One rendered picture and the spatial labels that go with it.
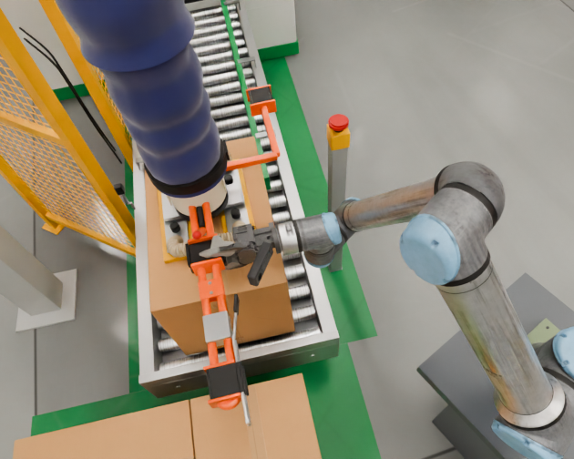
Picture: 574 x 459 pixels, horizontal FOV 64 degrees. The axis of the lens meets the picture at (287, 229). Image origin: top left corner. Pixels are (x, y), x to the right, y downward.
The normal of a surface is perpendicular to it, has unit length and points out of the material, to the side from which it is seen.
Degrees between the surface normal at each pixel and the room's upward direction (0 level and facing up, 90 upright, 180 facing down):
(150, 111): 78
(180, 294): 0
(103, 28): 93
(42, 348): 0
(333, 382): 0
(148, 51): 72
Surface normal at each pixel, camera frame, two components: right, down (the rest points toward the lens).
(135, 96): -0.09, 0.74
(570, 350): -0.04, -0.54
